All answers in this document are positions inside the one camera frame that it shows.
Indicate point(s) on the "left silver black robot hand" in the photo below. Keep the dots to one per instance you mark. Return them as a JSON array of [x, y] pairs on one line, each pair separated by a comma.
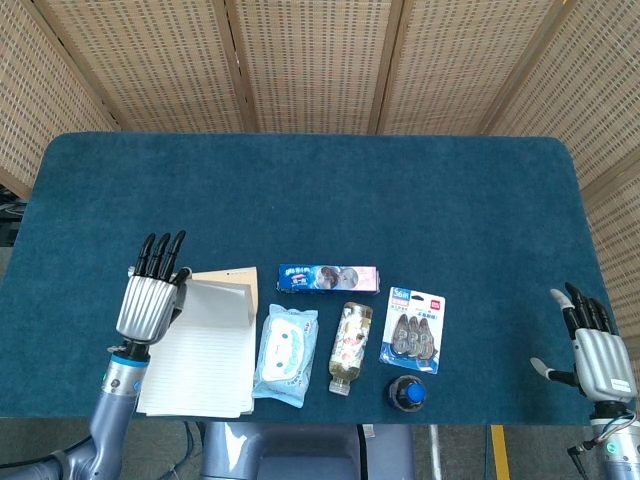
[[147, 310]]

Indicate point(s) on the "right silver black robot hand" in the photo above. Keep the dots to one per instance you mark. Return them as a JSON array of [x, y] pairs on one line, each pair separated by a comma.
[[602, 362]]

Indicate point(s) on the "tan cover spiral notepad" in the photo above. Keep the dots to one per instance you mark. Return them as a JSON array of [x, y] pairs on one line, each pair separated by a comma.
[[200, 360]]

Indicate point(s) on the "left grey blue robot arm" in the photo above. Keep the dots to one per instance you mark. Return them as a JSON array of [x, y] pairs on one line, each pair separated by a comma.
[[112, 415]]

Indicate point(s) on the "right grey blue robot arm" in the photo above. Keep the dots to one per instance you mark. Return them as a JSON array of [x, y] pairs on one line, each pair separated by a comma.
[[620, 445]]

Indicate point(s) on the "light blue wet wipes pack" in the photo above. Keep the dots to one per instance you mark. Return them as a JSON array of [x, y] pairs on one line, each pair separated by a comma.
[[285, 355]]

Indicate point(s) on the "blue Oreo cookie box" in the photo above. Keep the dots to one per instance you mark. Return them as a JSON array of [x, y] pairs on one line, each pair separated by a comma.
[[300, 280]]

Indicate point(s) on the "dark equipment behind screen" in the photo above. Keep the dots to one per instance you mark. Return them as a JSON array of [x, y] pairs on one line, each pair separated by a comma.
[[9, 220]]

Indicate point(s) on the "correction tape blister pack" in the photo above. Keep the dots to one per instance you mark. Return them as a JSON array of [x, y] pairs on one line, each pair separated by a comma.
[[412, 335]]

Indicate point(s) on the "Pepsi cola bottle blue cap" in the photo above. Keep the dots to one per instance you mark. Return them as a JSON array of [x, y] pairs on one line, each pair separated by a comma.
[[407, 394]]

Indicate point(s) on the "floral label tea bottle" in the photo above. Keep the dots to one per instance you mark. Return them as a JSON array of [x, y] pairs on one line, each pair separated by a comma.
[[350, 345]]

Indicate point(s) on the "grey blue robot torso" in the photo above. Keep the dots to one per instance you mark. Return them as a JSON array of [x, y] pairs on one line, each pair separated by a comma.
[[300, 455]]

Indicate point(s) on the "teal table cloth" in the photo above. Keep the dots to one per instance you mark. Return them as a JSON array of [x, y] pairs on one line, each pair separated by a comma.
[[350, 200]]

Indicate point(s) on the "woven bamboo screen panel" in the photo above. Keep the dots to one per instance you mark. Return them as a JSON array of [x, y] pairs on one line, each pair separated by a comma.
[[160, 60], [35, 100], [600, 100], [315, 60], [460, 60]]

